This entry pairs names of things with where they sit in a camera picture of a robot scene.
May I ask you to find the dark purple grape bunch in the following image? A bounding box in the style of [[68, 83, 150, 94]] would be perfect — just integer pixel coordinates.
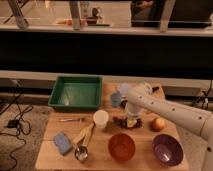
[[113, 117, 142, 129]]

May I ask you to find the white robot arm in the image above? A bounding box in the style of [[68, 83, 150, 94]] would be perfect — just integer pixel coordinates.
[[125, 82, 213, 171]]

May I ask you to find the red bowl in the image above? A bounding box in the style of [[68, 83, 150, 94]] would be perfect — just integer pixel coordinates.
[[108, 133, 136, 162]]

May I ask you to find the yellow-orange apple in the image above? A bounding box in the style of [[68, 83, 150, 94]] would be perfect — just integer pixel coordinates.
[[151, 118, 165, 132]]

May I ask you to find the white paper cup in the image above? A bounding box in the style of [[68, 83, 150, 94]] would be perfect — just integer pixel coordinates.
[[93, 110, 109, 129]]

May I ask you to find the light blue plastic cup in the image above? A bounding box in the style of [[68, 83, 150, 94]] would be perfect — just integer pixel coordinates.
[[117, 83, 132, 97]]

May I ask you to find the purple bowl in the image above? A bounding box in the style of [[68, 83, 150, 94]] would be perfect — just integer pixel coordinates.
[[152, 134, 184, 167]]

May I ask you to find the metal fork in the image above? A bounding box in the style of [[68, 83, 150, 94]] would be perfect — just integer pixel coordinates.
[[59, 117, 85, 122]]

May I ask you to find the green plastic tray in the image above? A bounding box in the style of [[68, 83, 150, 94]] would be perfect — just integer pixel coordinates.
[[48, 76, 102, 112]]

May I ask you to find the blue sponge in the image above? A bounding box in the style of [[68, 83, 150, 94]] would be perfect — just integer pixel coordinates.
[[53, 132, 72, 155]]

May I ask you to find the black power adapter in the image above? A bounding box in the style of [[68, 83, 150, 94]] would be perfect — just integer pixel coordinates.
[[7, 119, 19, 128]]

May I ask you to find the black floor cable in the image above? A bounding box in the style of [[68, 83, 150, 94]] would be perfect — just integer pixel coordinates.
[[0, 83, 34, 171]]

